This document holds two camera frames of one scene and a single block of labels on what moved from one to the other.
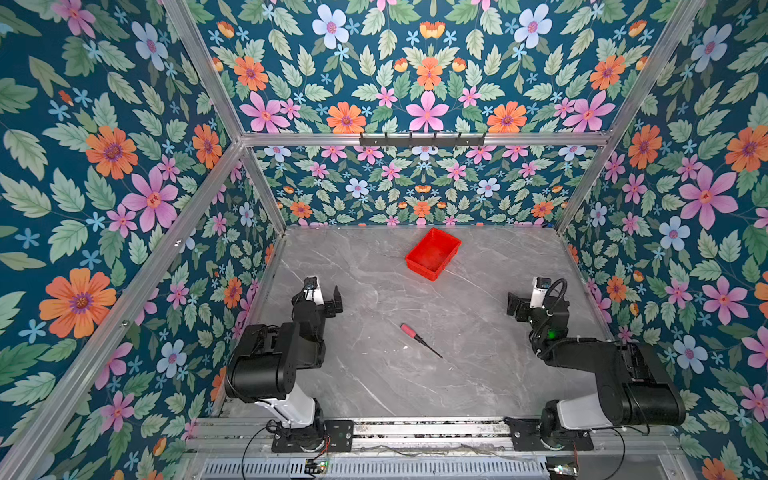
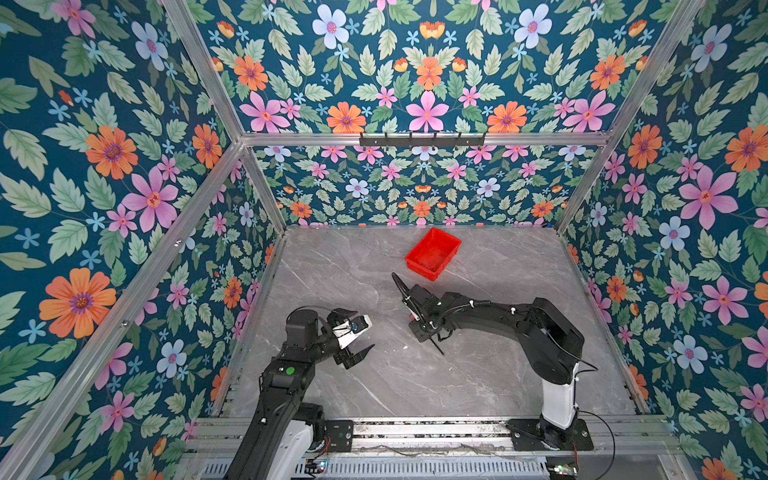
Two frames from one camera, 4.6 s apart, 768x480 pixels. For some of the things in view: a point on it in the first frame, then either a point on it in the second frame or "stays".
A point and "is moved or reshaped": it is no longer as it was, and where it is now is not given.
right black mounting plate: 526,435 stays
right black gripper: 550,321 → 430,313
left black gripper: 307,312 → 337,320
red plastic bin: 432,254 stays
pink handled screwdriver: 412,333 is moved or reshaped
